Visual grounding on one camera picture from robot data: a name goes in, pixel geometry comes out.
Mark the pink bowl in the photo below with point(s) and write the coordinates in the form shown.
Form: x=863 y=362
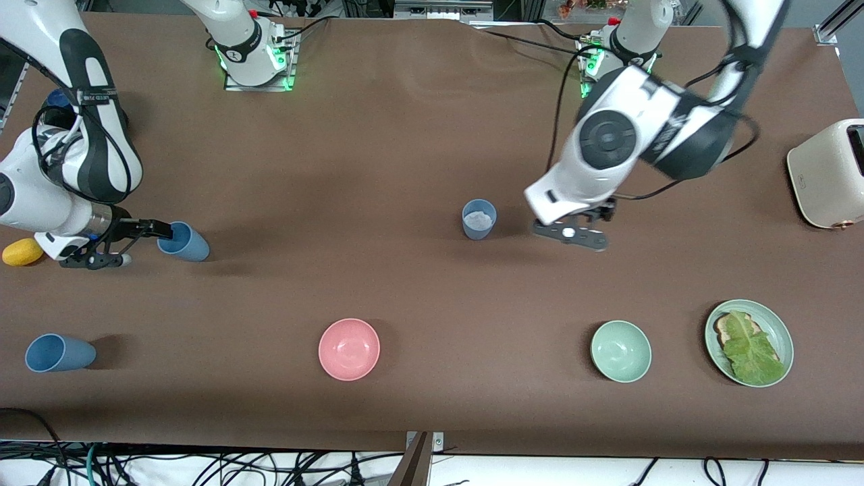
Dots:
x=349 y=349

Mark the toasted bread slice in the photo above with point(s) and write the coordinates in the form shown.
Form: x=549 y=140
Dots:
x=722 y=331

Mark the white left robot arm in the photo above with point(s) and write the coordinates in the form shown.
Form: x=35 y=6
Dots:
x=580 y=182

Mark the red green toy items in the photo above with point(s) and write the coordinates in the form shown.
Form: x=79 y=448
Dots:
x=584 y=5

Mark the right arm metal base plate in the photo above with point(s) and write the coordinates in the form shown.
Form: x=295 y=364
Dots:
x=236 y=88

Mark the blue plastic cup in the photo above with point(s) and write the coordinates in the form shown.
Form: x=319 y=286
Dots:
x=189 y=246
x=59 y=353
x=479 y=233

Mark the brown table cover cloth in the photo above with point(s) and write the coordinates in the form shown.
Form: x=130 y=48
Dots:
x=337 y=169

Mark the green lettuce leaf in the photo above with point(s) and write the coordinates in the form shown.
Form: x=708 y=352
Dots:
x=752 y=351

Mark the yellow lemon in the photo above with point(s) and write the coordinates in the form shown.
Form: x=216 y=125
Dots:
x=19 y=253

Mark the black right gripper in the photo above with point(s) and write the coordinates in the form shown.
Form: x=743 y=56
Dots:
x=119 y=226

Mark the white filling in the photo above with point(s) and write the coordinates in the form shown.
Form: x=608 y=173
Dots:
x=478 y=219

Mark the glass lid blue knob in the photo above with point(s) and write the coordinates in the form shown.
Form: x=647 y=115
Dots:
x=59 y=100

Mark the grey metal device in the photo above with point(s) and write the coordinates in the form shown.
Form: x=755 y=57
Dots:
x=442 y=8

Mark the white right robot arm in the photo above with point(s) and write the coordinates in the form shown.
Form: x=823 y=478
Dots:
x=40 y=202

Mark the cream toaster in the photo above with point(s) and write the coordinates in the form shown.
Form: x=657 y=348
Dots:
x=827 y=175

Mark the power strip with plugs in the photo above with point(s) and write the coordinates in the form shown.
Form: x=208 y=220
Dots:
x=297 y=7

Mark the dark camera stand pole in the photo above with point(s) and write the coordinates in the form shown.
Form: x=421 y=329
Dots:
x=412 y=469

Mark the small metal bracket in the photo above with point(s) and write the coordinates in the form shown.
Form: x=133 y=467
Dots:
x=439 y=442

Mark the mint green plate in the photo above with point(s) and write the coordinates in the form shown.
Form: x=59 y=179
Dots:
x=777 y=329

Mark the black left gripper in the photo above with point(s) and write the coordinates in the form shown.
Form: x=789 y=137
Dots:
x=603 y=212

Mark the aluminium frame profile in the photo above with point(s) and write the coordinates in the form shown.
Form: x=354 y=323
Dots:
x=15 y=91
x=827 y=32

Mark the mint green bowl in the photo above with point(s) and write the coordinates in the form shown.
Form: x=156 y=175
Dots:
x=621 y=351

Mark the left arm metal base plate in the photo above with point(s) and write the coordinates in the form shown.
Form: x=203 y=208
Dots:
x=584 y=84

